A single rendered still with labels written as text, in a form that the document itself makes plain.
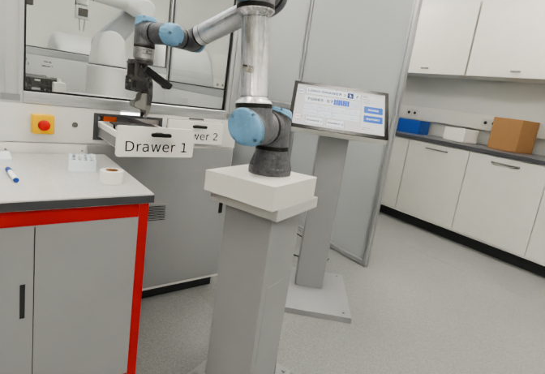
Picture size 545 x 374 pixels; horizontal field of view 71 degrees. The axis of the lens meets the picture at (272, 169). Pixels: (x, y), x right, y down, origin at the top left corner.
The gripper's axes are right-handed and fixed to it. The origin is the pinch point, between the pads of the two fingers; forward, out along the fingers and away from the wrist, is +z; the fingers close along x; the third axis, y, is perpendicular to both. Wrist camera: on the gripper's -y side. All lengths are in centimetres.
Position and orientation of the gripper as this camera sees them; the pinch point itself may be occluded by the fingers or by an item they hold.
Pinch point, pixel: (145, 114)
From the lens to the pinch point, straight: 155.0
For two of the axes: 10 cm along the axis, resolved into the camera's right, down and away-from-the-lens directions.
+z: -1.3, 9.7, 1.9
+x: 6.0, 2.3, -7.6
